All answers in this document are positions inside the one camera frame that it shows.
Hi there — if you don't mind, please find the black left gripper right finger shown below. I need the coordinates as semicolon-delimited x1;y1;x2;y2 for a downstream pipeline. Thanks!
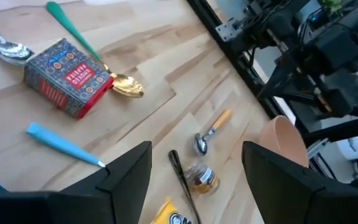
242;141;358;224

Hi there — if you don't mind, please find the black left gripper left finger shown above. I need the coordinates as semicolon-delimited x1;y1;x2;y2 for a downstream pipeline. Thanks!
0;141;153;224

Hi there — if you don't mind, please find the yellow Maruchan ramen bag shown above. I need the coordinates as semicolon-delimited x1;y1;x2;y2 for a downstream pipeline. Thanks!
150;197;195;224

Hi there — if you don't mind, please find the small glass spice jar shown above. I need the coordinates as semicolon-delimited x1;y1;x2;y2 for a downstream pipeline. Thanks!
185;163;221;195

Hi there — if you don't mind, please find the smoked paprika tin red lid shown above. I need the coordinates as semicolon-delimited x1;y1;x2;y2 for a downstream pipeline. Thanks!
23;37;115;120

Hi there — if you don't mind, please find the black rig frame strut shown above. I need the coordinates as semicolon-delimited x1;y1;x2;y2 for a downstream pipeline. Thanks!
303;107;358;147

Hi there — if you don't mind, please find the small yellow-handled spoon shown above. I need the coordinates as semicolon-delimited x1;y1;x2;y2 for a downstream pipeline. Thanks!
193;108;233;156

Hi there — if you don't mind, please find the orange-handled silver spoon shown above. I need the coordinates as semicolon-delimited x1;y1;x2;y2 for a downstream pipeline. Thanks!
0;11;35;66

